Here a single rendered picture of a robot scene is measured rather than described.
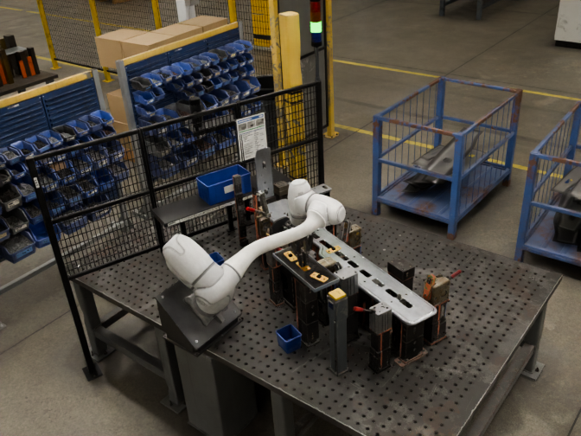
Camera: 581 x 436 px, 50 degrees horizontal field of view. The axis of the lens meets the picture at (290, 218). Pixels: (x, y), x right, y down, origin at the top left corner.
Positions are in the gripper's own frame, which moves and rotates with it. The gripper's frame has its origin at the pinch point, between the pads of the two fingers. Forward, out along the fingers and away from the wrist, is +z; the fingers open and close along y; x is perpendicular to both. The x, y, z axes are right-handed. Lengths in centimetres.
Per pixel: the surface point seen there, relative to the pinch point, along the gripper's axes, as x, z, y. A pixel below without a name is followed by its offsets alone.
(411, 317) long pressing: -42, 20, 33
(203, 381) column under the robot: 26, 75, -50
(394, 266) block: -8, 17, 48
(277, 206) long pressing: 85, 20, 29
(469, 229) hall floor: 118, 119, 223
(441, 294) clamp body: -36, 21, 56
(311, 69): 348, 32, 204
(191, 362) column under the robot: 32, 66, -53
